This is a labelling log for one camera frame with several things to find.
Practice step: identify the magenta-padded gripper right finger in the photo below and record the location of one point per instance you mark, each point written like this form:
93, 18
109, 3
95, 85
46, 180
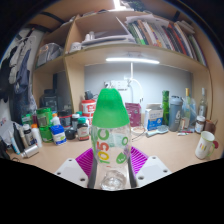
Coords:
151, 168

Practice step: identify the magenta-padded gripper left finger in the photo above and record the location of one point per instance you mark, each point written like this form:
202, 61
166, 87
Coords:
71, 171

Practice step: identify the clear bottle with green cap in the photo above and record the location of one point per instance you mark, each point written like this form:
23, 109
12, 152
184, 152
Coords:
110, 110

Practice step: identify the white bottle with blue label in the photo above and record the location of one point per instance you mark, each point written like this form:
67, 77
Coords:
59, 136

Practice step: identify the black round container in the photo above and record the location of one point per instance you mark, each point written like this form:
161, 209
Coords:
70, 133

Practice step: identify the light blue hair brush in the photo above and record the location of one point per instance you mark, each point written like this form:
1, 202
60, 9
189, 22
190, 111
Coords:
161, 130

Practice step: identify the dark bottle with green lid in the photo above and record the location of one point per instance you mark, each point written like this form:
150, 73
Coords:
83, 130

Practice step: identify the silver metal cylinder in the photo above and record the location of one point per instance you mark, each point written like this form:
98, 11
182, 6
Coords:
30, 151

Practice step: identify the white bottle with orange cap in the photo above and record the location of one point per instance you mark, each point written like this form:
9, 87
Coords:
36, 136

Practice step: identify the white and blue box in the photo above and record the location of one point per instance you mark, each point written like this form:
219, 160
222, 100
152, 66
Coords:
154, 118

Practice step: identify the white bottle with dark label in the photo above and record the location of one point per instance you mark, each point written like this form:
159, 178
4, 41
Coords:
28, 136

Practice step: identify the maroon pouch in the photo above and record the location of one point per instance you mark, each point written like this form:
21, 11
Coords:
134, 115

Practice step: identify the green plastic jar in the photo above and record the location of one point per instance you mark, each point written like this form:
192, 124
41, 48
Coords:
44, 117

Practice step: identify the tall green can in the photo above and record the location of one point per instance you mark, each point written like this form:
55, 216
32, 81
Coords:
165, 106

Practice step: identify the brown jar with white lid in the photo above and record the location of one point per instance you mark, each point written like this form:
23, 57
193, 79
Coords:
200, 125

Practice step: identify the red and white canister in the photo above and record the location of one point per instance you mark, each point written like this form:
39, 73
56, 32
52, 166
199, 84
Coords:
88, 107

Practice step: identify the brown cup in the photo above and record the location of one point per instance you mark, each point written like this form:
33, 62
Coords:
210, 126

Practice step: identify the black appliance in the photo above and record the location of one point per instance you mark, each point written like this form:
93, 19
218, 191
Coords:
49, 100

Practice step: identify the clear glass bottle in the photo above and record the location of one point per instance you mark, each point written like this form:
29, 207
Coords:
202, 105

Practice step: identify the white desk lamp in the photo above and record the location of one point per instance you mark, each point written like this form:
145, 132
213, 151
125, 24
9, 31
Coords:
132, 71

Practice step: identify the white light bar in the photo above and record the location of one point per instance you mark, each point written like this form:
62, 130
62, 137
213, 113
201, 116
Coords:
133, 60

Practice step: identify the hanging clothes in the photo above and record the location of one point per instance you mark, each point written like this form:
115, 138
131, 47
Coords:
20, 73

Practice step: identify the wooden shelf unit with books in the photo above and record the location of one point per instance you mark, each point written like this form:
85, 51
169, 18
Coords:
93, 53

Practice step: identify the white wall socket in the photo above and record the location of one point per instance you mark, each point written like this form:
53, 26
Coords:
116, 85

